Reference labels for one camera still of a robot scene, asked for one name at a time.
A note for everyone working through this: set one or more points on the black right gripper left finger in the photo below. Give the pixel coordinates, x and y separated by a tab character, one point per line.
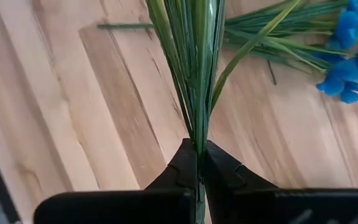
120	207

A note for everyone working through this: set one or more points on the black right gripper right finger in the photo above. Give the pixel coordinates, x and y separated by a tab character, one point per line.
275	207

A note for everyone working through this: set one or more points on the purple artificial flower bunch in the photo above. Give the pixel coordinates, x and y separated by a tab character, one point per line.
197	77

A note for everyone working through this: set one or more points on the blue artificial flower bunch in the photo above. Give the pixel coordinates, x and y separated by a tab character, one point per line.
346	71

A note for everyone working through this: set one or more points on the small dark twig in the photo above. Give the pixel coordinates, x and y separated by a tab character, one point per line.
271	73

